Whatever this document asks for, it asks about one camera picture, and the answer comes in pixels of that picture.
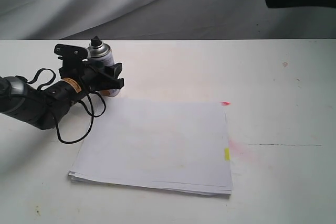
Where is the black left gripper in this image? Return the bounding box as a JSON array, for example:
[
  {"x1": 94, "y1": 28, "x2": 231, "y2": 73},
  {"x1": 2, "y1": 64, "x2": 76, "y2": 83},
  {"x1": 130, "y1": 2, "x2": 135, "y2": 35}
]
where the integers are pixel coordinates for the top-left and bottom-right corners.
[{"x1": 58, "y1": 62, "x2": 124, "y2": 95}]

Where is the white polka dot spray can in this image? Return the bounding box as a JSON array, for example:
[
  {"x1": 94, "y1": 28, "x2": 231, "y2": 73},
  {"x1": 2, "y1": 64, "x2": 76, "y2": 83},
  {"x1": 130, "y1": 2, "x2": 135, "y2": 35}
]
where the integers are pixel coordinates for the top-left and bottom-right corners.
[{"x1": 88, "y1": 36, "x2": 120, "y2": 97}]

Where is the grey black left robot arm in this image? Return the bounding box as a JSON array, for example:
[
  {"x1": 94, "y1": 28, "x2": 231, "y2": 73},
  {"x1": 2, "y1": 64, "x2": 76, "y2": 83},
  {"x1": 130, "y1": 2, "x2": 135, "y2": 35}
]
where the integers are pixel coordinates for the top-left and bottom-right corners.
[{"x1": 1, "y1": 63, "x2": 124, "y2": 130}]

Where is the white paper stack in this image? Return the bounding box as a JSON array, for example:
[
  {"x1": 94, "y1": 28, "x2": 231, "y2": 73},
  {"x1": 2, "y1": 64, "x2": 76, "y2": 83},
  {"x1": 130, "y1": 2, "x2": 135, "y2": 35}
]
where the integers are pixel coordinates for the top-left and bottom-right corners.
[{"x1": 69, "y1": 98, "x2": 233, "y2": 195}]

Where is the grey backdrop cloth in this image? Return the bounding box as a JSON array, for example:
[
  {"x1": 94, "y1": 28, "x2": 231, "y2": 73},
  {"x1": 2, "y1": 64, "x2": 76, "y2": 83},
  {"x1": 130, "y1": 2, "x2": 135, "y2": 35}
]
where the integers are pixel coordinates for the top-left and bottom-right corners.
[{"x1": 1, "y1": 0, "x2": 335, "y2": 40}]

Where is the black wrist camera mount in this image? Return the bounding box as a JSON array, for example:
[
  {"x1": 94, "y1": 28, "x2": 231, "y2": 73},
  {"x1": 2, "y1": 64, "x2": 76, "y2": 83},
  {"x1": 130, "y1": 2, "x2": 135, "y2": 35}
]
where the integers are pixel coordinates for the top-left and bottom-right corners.
[{"x1": 54, "y1": 44, "x2": 89, "y2": 71}]

